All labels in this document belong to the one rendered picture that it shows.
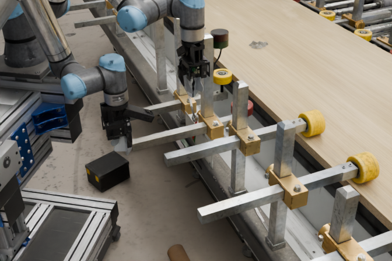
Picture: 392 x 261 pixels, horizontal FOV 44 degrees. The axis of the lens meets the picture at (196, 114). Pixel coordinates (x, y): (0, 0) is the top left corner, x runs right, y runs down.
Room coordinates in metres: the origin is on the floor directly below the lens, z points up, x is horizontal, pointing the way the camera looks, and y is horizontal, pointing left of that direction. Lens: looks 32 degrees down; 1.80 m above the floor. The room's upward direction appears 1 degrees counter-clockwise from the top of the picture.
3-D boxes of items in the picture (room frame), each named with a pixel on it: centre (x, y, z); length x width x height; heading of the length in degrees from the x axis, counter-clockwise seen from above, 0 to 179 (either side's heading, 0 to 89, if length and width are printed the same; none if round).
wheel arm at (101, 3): (2.82, 0.54, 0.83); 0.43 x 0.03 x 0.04; 112
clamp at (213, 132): (1.46, -0.05, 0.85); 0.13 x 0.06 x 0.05; 22
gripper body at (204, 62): (1.38, 0.00, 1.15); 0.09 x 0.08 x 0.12; 22
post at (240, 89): (1.25, -0.13, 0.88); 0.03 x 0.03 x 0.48; 22
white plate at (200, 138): (1.50, -0.01, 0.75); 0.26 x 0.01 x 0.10; 22
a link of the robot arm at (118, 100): (1.32, 0.25, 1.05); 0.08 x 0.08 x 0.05
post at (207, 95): (1.48, -0.04, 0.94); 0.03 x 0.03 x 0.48; 22
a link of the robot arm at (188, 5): (1.39, 0.01, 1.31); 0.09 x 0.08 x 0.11; 57
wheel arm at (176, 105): (1.66, 0.08, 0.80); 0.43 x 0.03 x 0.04; 112
